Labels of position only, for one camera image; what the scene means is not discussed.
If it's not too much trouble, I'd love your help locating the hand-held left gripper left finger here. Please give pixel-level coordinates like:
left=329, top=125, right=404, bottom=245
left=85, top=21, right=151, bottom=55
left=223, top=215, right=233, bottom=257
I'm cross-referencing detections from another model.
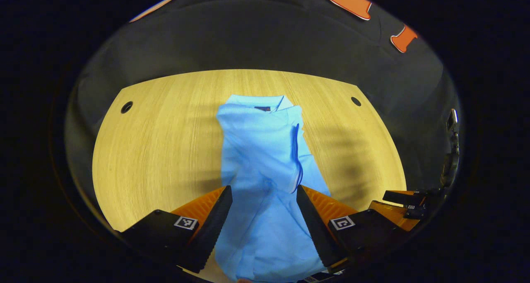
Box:
left=118, top=185, right=234, bottom=274

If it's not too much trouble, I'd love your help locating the black backdrop cloth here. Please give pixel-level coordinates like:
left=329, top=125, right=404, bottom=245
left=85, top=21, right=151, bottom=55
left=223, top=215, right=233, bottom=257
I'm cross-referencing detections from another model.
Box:
left=64, top=0, right=462, bottom=234

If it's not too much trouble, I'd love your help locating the light blue T-shirt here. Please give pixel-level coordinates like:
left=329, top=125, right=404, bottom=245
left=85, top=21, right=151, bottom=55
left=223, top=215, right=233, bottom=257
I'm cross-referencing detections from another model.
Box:
left=214, top=94, right=332, bottom=283

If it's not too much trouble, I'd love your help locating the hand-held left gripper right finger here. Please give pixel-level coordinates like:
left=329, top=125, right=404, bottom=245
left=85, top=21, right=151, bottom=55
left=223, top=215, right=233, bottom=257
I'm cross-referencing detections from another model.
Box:
left=296, top=185, right=410, bottom=276

